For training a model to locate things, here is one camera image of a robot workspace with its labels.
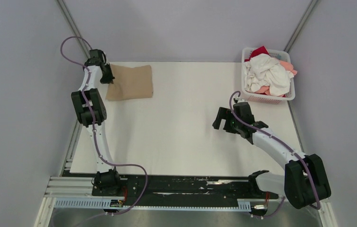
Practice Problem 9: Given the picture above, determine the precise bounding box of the right aluminium frame post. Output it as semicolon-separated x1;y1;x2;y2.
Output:
284;0;320;52

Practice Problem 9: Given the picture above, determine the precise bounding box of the red t-shirt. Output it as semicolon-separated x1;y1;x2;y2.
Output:
244;46;270;62

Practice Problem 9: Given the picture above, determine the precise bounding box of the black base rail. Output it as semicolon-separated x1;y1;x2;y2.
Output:
61;169;280;208

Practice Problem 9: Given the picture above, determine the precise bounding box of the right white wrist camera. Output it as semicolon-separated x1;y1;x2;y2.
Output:
233;97;247;104

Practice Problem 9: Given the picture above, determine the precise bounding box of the beige t-shirt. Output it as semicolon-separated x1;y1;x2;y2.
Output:
105;64;154;101

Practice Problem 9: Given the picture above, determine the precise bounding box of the left aluminium frame post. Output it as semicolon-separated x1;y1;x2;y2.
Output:
55;0;92;68

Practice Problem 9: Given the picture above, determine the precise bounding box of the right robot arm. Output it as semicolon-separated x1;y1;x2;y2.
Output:
212;102;331;209

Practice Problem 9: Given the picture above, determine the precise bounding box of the pink t-shirt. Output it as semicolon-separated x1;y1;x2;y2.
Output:
253;59;297;97

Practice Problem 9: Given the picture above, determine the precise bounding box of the white slotted cable duct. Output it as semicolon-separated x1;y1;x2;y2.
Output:
53;198;252;212

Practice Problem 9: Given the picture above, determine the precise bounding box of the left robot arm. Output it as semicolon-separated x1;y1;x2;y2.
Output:
71;49;122;196

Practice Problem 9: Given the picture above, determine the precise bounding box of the white crumpled t-shirt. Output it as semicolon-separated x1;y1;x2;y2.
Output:
242;53;297;96

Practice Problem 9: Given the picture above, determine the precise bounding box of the white plastic laundry basket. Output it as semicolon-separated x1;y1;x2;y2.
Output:
241;46;297;104

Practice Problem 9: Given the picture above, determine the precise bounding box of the aluminium frame post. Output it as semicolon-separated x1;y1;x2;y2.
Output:
55;0;92;68
284;0;320;52

